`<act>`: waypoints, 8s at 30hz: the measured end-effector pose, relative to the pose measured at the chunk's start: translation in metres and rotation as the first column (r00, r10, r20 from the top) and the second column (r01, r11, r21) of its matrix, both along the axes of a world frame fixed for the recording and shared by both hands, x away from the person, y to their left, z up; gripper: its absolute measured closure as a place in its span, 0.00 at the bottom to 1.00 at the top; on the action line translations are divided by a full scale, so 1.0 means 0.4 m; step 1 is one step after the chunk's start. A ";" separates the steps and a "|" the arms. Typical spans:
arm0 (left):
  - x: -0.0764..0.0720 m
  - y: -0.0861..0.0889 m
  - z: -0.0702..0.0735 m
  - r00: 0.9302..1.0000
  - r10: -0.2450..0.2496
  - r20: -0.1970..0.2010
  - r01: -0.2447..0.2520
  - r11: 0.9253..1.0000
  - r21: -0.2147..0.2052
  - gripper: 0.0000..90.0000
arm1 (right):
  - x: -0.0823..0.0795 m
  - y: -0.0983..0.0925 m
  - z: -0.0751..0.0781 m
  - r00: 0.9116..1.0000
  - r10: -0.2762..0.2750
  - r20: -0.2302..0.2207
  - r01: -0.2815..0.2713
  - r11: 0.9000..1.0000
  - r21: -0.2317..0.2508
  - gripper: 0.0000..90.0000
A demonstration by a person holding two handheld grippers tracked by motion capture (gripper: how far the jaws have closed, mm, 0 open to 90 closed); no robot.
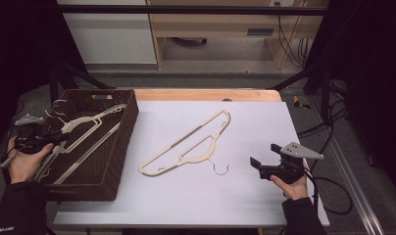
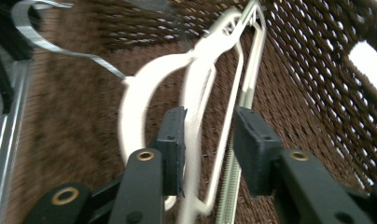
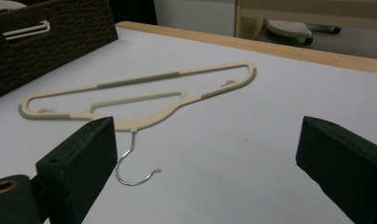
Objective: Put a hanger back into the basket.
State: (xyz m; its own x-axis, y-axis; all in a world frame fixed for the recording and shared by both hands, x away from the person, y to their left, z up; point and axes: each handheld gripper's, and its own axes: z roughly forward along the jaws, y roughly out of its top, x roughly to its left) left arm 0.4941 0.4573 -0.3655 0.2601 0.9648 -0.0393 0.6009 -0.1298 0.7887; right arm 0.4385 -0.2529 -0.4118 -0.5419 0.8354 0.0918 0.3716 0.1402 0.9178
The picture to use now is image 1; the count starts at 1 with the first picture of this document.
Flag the black curtain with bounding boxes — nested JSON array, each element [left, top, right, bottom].
[[303, 0, 396, 190], [0, 0, 89, 155]]

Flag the person's left hand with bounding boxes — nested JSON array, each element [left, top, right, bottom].
[[6, 136, 55, 184]]

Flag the black cable bundle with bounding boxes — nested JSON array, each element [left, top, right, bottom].
[[298, 38, 311, 68]]

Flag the black metal stand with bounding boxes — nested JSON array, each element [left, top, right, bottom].
[[48, 62, 117, 106], [268, 62, 334, 121]]

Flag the aluminium floor rail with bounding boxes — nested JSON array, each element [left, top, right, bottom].
[[308, 97, 385, 235]]

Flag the black desk cable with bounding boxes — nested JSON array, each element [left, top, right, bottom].
[[276, 2, 303, 68]]

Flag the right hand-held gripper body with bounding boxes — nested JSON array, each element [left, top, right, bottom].
[[258, 141, 325, 184]]

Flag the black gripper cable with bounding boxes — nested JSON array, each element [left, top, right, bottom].
[[0, 143, 24, 170], [308, 167, 355, 216]]

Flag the white power strip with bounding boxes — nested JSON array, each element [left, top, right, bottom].
[[269, 0, 294, 8]]

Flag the person's right hand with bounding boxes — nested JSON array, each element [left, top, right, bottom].
[[270, 175, 309, 201]]

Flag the black metal frame bar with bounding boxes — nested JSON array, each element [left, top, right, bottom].
[[60, 4, 329, 17]]

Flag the beige wooden desk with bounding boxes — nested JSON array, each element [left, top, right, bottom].
[[146, 0, 329, 71]]

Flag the white table sheet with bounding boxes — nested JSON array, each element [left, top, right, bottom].
[[52, 100, 331, 228]]

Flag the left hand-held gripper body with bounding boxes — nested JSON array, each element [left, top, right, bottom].
[[14, 113, 58, 155]]

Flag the yellow black floor marker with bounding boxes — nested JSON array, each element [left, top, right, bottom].
[[292, 95, 312, 111]]

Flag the beige plastic clothes hanger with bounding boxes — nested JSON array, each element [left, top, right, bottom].
[[33, 103, 127, 182], [50, 98, 122, 185], [137, 109, 232, 178]]

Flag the white cabinet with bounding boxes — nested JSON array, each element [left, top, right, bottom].
[[57, 0, 159, 66]]

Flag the brown woven basket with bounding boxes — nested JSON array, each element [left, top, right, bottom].
[[38, 88, 140, 203]]

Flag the black floor cables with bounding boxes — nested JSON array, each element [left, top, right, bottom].
[[296, 97, 351, 140]]

